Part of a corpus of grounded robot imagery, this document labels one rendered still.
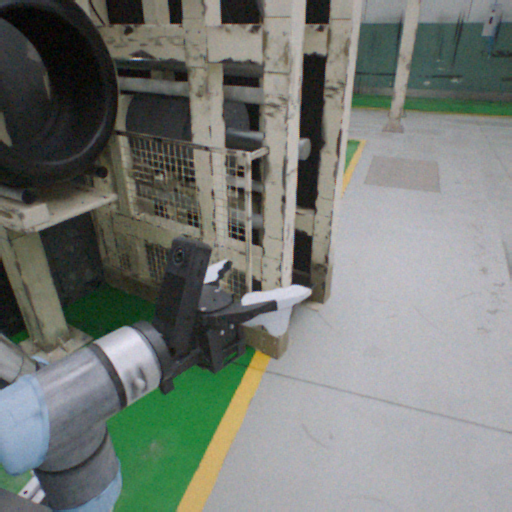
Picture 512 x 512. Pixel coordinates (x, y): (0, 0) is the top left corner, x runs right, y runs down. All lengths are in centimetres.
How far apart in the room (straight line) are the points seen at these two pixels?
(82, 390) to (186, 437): 130
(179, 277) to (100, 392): 14
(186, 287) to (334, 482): 125
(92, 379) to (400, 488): 135
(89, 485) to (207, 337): 19
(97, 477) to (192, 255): 25
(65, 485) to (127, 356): 14
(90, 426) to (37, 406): 5
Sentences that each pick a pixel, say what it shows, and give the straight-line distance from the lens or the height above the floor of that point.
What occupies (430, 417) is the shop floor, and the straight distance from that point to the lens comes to 187.
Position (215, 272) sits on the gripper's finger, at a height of 106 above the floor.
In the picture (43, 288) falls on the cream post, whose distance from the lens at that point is 201.
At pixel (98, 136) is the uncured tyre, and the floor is 103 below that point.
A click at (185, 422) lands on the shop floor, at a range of 174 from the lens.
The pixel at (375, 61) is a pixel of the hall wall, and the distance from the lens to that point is 1012.
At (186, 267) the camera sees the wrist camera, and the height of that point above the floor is 113.
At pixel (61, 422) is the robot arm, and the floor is 106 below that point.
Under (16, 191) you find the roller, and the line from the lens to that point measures 145.
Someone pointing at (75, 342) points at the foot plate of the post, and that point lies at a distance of 220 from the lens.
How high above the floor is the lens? 136
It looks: 30 degrees down
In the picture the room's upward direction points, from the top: straight up
